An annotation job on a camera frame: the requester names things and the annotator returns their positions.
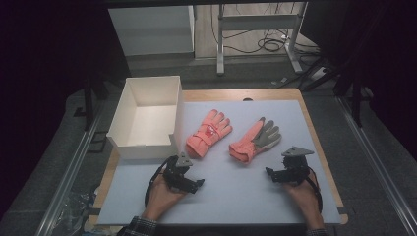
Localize aluminium rail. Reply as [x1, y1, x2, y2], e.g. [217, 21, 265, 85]
[336, 95, 417, 236]
[34, 106, 111, 236]

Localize white power strip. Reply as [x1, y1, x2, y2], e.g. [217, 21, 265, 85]
[309, 66, 328, 82]

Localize clear plastic bag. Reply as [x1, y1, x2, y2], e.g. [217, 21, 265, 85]
[58, 188, 100, 232]

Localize dark curtain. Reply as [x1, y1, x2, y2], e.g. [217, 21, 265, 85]
[299, 0, 417, 161]

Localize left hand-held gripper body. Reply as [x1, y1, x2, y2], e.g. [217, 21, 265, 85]
[161, 151, 199, 195]

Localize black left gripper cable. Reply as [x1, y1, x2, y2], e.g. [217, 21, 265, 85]
[144, 155, 176, 208]

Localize white metal desk frame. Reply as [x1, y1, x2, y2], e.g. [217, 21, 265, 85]
[215, 2, 310, 77]

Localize black metal stand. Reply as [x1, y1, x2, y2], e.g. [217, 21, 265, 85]
[73, 77, 111, 132]
[333, 63, 375, 128]

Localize pink glove with red patch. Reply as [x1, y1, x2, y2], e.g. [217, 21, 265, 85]
[185, 108, 233, 158]

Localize white cabinet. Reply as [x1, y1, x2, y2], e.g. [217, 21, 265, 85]
[107, 5, 196, 57]

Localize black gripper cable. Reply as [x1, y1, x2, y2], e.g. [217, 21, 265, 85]
[144, 155, 176, 208]
[307, 165, 324, 213]

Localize white cardboard box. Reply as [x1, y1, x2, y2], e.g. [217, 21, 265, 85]
[106, 75, 185, 160]

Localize person's right hand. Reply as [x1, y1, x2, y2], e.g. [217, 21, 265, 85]
[283, 172, 326, 230]

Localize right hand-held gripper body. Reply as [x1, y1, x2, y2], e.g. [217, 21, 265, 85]
[276, 146, 315, 187]

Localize pink glove with grey palm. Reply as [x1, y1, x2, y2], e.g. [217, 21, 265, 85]
[228, 116, 282, 164]

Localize person's left plaid sleeve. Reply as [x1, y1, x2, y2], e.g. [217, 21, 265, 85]
[117, 215, 158, 236]

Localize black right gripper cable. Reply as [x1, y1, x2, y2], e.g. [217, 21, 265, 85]
[307, 165, 324, 213]

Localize black floor cables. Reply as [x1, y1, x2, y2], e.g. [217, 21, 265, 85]
[210, 3, 322, 57]

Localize person's left hand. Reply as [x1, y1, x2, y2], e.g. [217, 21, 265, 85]
[142, 174, 190, 221]

